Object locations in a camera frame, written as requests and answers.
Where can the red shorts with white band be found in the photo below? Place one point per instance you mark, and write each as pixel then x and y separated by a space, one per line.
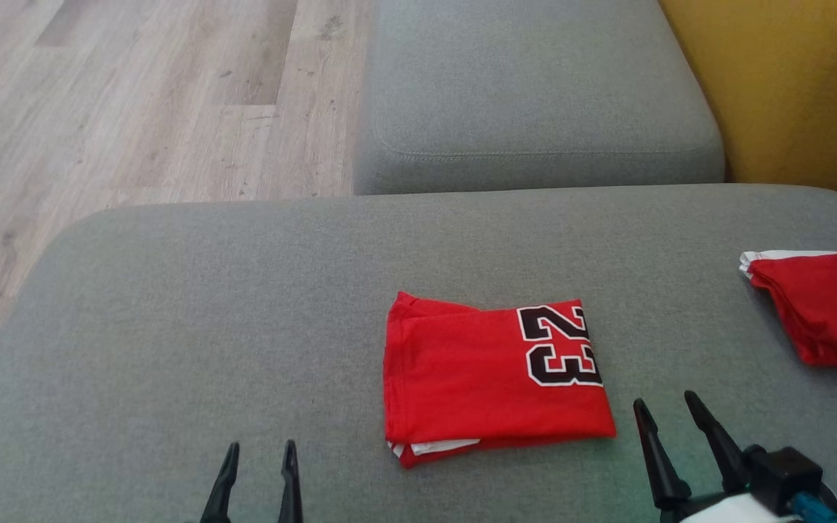
pixel 825 305

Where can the small grey seamed sofa cushion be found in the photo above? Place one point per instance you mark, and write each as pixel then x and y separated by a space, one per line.
pixel 535 80

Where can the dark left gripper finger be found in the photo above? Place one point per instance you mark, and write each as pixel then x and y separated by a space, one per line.
pixel 224 487
pixel 290 487

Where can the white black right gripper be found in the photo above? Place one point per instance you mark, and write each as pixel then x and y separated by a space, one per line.
pixel 782 472

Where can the large grey fabric sofa seat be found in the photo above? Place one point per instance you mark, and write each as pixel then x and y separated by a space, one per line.
pixel 208 327

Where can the red basketball jersey number 23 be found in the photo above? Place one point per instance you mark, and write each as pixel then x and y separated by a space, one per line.
pixel 462 378

